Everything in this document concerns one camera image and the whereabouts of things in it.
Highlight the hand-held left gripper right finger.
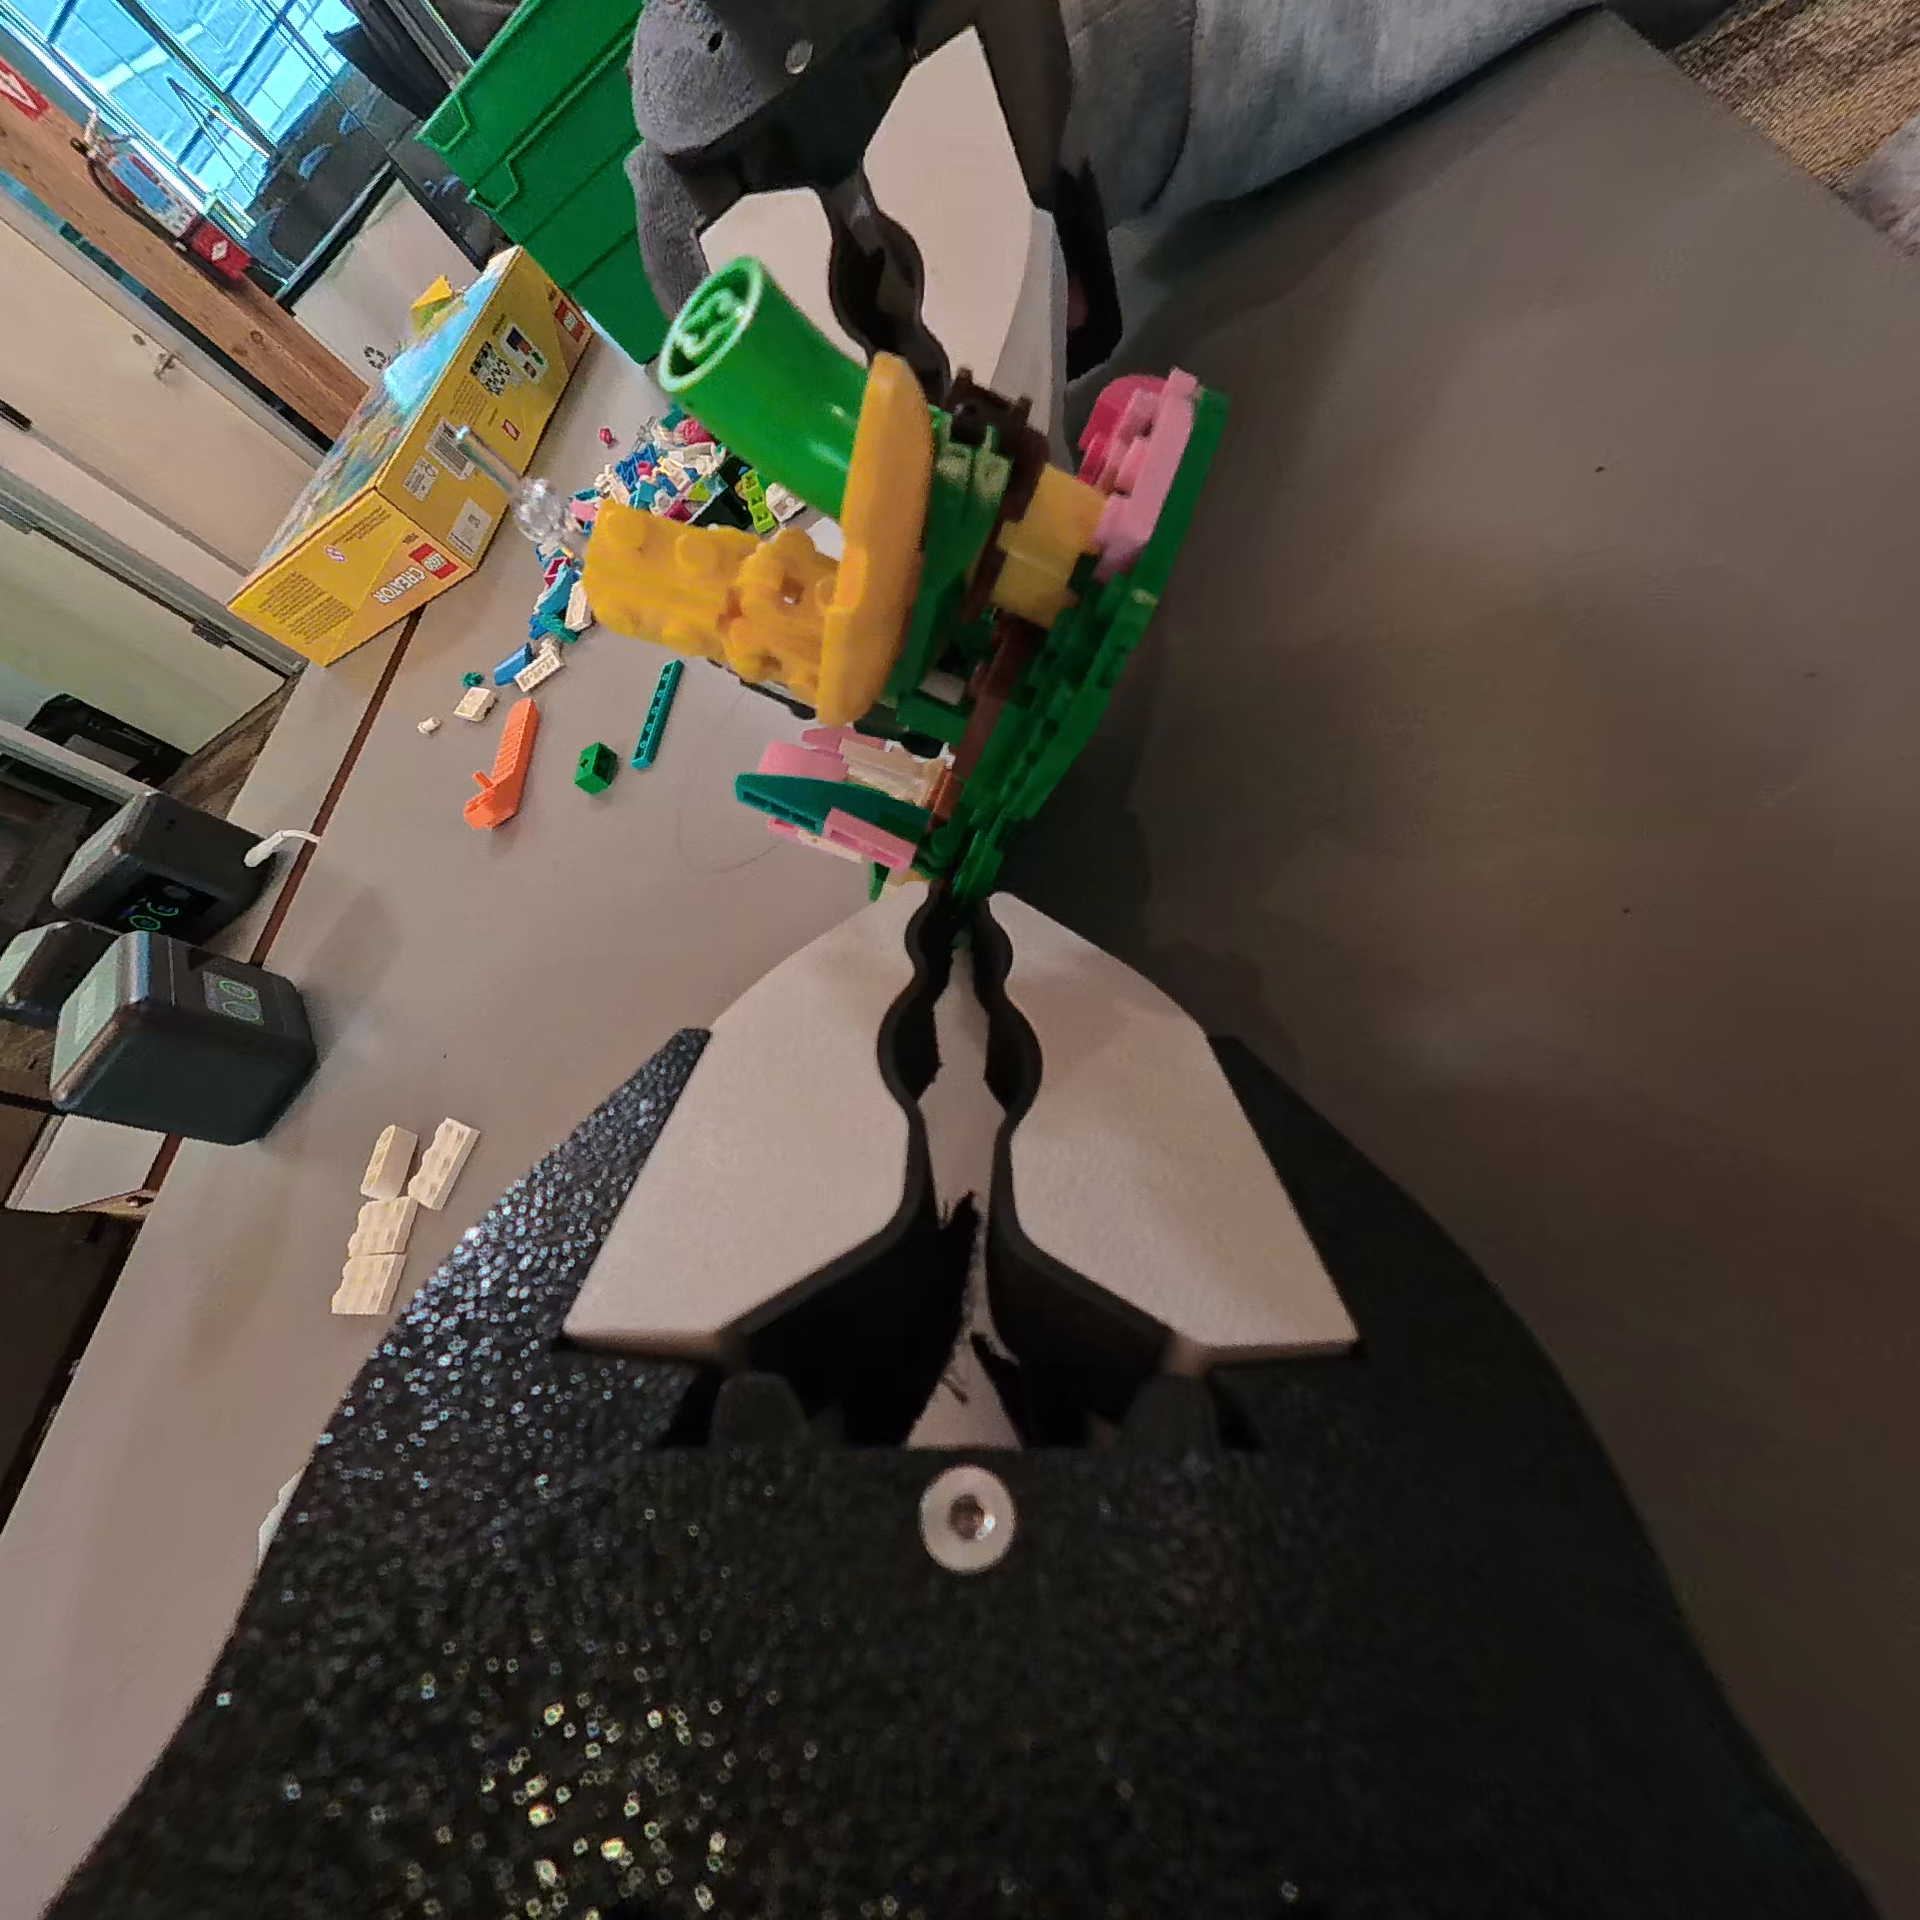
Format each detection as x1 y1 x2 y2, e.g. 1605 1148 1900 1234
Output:
976 888 1360 1370

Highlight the green plastic bin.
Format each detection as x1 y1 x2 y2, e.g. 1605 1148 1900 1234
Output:
414 0 710 367

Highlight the orange brick separator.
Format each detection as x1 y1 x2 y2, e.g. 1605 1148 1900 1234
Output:
459 693 539 832

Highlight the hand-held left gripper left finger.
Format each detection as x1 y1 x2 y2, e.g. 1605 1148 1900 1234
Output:
564 898 957 1361

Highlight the person in grey hoodie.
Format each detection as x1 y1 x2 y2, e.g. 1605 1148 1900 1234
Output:
1051 0 1599 311

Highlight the dark grey power bank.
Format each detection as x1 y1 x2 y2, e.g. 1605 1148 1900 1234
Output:
52 792 283 940
0 917 127 1030
46 930 320 1148

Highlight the green lego flower model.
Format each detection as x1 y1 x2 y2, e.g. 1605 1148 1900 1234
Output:
431 252 1232 914

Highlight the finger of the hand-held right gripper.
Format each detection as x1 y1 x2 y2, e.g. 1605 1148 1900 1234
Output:
859 28 1130 440
696 171 963 414

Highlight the yellow lego box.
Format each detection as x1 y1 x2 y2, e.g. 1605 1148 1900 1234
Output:
225 245 597 667

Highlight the pile of loose lego pieces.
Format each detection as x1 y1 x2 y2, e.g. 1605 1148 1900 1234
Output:
513 398 820 698

